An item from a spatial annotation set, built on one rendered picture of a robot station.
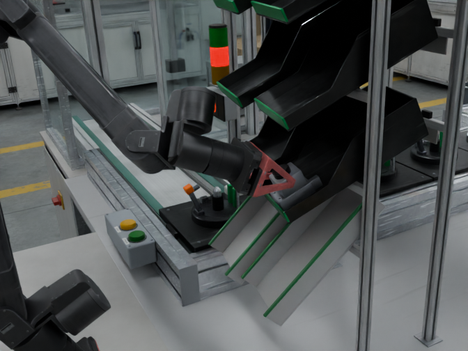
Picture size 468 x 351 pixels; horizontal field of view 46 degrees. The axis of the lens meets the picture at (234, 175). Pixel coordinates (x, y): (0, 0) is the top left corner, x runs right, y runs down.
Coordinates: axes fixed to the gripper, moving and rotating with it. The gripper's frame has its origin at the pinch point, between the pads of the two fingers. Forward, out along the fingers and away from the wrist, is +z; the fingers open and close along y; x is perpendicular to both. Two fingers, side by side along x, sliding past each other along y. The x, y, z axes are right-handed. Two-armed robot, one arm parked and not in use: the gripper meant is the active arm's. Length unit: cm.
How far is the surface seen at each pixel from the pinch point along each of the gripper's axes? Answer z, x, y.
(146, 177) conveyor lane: 3, 34, 90
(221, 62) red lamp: 4, -11, 63
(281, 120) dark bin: -6.3, -9.3, -3.7
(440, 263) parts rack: 36.1, 7.1, -3.9
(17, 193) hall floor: -19, 140, 320
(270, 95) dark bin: -4.0, -11.5, 8.3
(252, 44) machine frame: 37, -18, 131
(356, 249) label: 16.5, 8.0, -4.2
